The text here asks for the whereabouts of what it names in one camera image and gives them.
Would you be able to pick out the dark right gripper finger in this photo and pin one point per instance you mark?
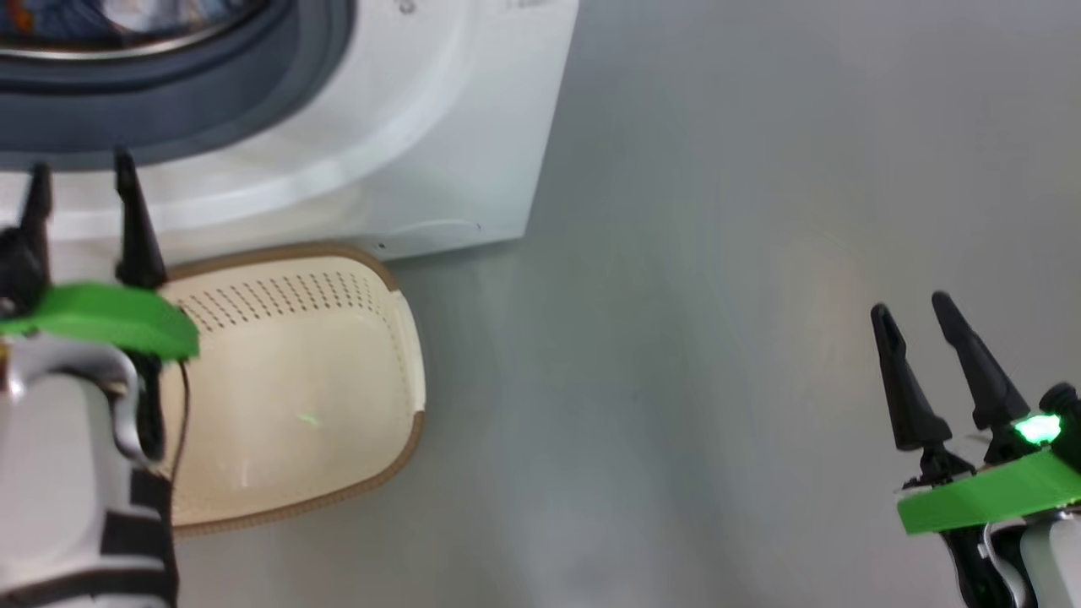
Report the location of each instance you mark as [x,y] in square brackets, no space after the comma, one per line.
[988,388]
[916,405]

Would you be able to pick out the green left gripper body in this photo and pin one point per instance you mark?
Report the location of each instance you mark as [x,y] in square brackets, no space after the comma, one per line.
[110,317]

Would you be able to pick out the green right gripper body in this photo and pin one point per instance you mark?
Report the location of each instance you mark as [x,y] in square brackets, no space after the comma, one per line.
[996,494]

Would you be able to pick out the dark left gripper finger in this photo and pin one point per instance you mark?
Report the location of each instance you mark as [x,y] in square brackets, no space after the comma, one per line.
[137,245]
[35,219]

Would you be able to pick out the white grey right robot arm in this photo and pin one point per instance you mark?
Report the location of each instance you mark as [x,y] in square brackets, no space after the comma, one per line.
[1047,566]

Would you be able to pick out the grey rubber door gasket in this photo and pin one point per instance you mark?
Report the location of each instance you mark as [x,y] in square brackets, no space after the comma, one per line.
[211,101]

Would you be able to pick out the washing machine drum interior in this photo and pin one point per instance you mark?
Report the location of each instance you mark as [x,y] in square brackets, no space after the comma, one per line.
[169,38]

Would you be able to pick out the white front-load washing machine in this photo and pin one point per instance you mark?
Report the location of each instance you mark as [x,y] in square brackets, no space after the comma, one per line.
[439,127]

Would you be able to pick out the cream laundry basket brown rim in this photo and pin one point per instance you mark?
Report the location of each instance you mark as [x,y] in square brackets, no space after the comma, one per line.
[304,380]

